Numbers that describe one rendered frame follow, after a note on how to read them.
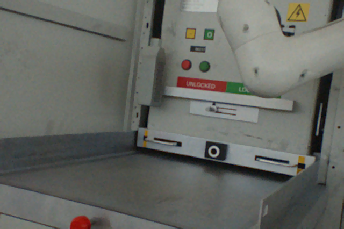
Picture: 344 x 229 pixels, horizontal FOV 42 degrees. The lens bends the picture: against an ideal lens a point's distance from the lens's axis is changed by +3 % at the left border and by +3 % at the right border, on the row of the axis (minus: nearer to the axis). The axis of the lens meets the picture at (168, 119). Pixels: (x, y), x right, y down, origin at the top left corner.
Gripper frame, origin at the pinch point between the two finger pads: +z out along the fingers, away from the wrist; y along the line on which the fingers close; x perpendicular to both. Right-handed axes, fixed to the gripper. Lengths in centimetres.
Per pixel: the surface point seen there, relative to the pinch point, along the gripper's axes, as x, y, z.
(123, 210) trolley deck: -38, -9, -59
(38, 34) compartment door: -7, -57, -28
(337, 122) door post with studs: -20.9, 17.0, 8.0
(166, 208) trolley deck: -38, -4, -52
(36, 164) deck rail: -38, -41, -43
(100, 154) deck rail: -38, -41, -17
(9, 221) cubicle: -73, -92, 6
